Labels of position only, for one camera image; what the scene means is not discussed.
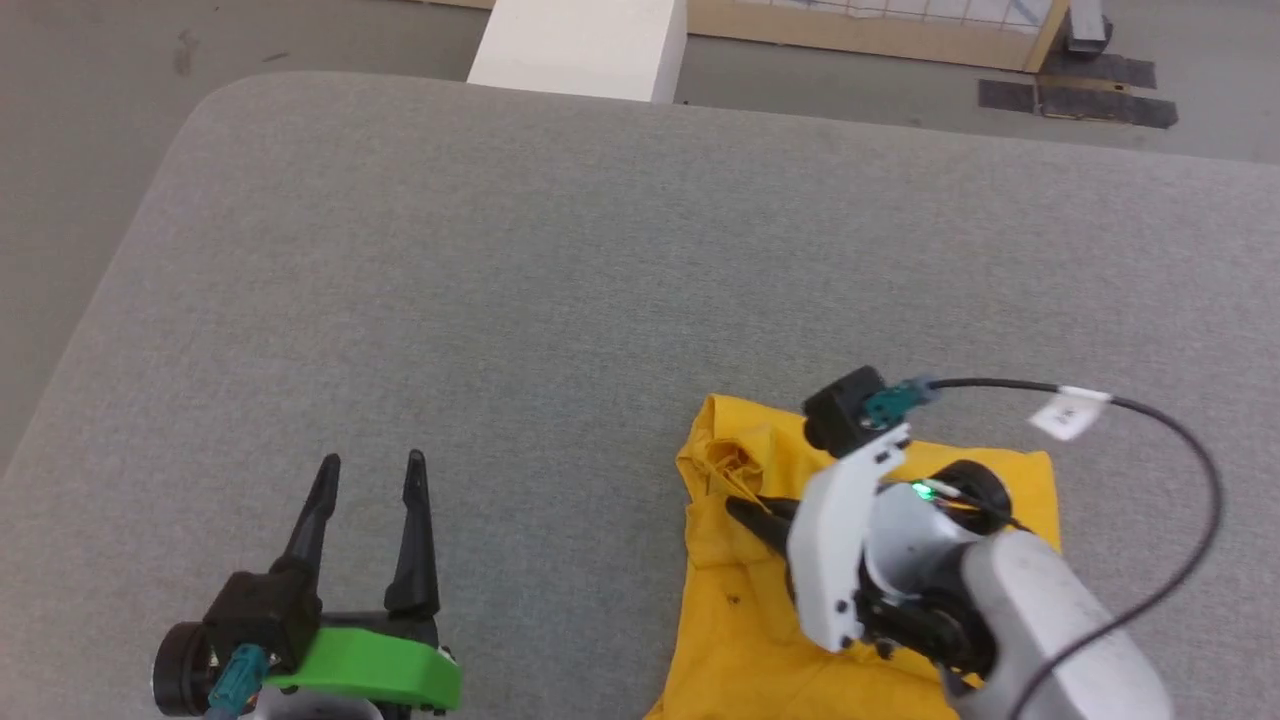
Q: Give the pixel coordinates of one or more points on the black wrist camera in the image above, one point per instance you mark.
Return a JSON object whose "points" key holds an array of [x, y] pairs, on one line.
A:
{"points": [[840, 410], [260, 610]]}

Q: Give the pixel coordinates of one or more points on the yellow garment with white patches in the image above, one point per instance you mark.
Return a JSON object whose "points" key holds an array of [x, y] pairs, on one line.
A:
{"points": [[740, 640]]}

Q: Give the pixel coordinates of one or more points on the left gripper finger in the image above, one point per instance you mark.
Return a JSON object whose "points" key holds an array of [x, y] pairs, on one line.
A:
{"points": [[312, 520], [415, 540]]}

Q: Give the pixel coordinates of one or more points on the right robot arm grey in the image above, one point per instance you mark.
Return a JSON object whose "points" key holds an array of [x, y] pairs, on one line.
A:
{"points": [[1050, 620]]}

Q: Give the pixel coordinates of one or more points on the grey metal post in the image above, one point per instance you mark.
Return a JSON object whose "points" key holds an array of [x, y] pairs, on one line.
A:
{"points": [[1088, 25]]}

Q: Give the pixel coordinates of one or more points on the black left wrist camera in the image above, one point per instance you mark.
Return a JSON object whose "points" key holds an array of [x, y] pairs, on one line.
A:
{"points": [[260, 610]]}

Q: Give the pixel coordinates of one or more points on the small black floor mat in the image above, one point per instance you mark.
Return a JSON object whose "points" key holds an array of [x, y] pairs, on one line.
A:
{"points": [[1008, 95]]}

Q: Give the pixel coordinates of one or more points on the white rectangular block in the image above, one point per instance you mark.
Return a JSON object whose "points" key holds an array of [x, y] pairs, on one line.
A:
{"points": [[580, 45]]}

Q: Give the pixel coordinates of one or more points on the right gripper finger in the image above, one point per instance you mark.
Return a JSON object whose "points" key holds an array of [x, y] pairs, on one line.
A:
{"points": [[770, 522]]}

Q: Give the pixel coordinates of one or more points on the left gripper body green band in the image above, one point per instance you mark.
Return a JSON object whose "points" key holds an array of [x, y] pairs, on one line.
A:
{"points": [[380, 665]]}

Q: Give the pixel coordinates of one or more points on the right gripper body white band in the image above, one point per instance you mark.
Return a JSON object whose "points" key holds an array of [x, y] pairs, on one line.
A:
{"points": [[825, 560]]}

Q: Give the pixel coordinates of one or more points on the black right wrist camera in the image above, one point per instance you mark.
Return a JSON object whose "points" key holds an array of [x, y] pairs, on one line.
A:
{"points": [[840, 410]]}

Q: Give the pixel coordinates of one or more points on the large black floor mat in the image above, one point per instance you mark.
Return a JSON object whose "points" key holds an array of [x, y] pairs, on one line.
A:
{"points": [[1110, 100]]}

